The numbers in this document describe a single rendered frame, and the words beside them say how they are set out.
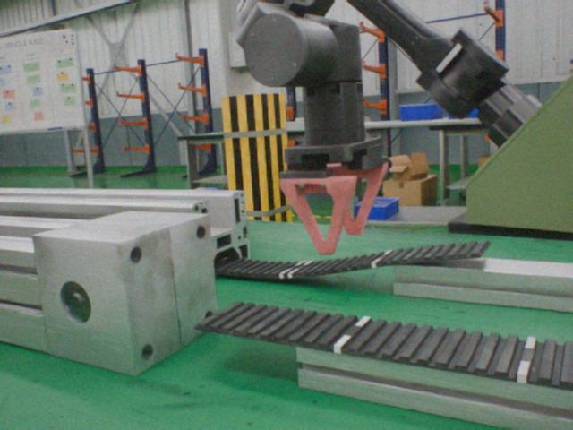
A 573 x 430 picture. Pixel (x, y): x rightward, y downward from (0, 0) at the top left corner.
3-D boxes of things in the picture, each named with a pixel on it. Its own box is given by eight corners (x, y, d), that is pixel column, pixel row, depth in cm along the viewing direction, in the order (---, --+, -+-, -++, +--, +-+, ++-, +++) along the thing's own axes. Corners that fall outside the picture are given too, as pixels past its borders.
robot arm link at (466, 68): (520, 92, 85) (495, 118, 88) (474, 50, 88) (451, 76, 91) (503, 88, 78) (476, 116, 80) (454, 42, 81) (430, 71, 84)
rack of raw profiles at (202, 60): (68, 177, 1132) (54, 67, 1093) (104, 172, 1204) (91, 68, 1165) (183, 178, 943) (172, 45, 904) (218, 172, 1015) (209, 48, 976)
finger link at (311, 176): (283, 259, 51) (275, 157, 49) (313, 240, 57) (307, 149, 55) (353, 262, 48) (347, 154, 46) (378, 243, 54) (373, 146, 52)
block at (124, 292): (235, 315, 48) (226, 208, 47) (135, 377, 38) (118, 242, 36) (157, 304, 53) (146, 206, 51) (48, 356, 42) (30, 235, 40)
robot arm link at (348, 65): (369, 16, 52) (315, 25, 55) (336, 8, 46) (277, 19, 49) (372, 91, 53) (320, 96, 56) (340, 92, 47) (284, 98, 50)
